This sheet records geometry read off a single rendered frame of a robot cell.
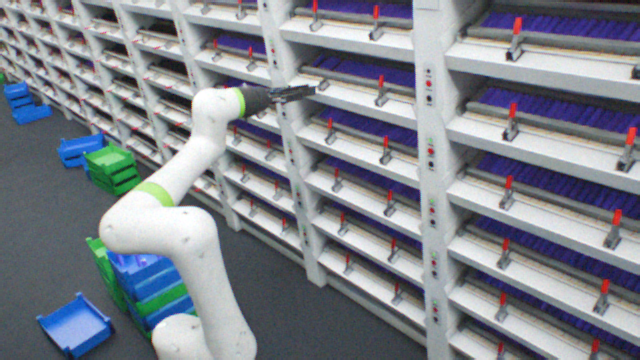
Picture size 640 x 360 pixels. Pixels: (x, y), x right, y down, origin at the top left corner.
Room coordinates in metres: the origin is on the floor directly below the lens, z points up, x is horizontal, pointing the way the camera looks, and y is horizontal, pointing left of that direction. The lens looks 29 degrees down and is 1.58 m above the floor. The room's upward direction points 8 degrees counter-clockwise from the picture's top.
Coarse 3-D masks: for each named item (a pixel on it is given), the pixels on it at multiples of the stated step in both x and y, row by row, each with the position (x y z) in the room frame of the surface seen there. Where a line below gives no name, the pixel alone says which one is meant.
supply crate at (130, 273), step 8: (112, 256) 1.78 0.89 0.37; (128, 256) 1.83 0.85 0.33; (144, 256) 1.82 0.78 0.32; (152, 256) 1.81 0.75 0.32; (112, 264) 1.75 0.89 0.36; (128, 264) 1.78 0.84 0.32; (136, 264) 1.77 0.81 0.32; (152, 264) 1.69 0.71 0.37; (160, 264) 1.71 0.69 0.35; (168, 264) 1.73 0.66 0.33; (120, 272) 1.67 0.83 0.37; (128, 272) 1.64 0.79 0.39; (136, 272) 1.65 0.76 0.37; (144, 272) 1.67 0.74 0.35; (152, 272) 1.69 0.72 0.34; (128, 280) 1.63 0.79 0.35; (136, 280) 1.65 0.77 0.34
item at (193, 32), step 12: (180, 12) 2.41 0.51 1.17; (192, 24) 2.42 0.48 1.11; (204, 24) 2.46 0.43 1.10; (180, 36) 2.46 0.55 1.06; (192, 36) 2.41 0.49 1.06; (192, 60) 2.41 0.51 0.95; (204, 72) 2.42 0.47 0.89; (216, 72) 2.46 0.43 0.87; (192, 84) 2.46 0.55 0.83; (204, 84) 2.41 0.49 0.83; (228, 156) 2.43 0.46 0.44; (216, 168) 2.44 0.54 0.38; (216, 180) 2.47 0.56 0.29; (228, 180) 2.41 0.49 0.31; (228, 192) 2.40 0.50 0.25; (228, 204) 2.41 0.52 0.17; (228, 216) 2.44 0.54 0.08; (240, 216) 2.42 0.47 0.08; (240, 228) 2.41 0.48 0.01
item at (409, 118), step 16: (304, 64) 1.87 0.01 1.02; (288, 80) 1.85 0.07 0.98; (304, 80) 1.82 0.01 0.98; (320, 96) 1.71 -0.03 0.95; (336, 96) 1.64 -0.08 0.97; (352, 96) 1.60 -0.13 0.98; (368, 96) 1.57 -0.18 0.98; (368, 112) 1.53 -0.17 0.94; (384, 112) 1.47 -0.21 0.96; (400, 112) 1.43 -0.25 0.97; (416, 112) 1.36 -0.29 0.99; (416, 128) 1.38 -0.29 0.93
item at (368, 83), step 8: (304, 72) 1.85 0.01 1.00; (312, 72) 1.81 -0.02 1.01; (320, 72) 1.78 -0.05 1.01; (328, 72) 1.75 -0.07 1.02; (336, 72) 1.73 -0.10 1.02; (336, 80) 1.71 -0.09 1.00; (344, 80) 1.69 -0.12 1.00; (352, 80) 1.65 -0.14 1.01; (360, 80) 1.63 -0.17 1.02; (368, 80) 1.61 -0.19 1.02; (376, 80) 1.59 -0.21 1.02; (360, 88) 1.61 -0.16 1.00; (376, 88) 1.57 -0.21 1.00; (384, 88) 1.55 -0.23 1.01; (392, 88) 1.52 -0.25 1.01; (400, 88) 1.50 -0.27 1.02; (408, 88) 1.48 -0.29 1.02; (400, 96) 1.48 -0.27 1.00; (416, 96) 1.45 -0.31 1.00
